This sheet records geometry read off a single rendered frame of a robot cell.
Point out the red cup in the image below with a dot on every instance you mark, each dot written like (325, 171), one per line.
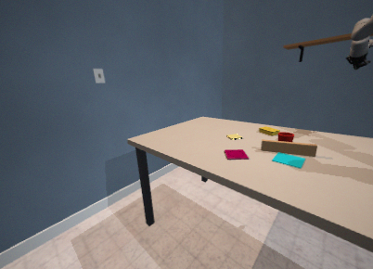
(287, 137)

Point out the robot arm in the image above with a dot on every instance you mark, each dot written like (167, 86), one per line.
(360, 32)

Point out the yellow sponge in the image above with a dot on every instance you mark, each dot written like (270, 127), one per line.
(269, 131)

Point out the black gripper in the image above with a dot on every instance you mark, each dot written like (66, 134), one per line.
(357, 62)

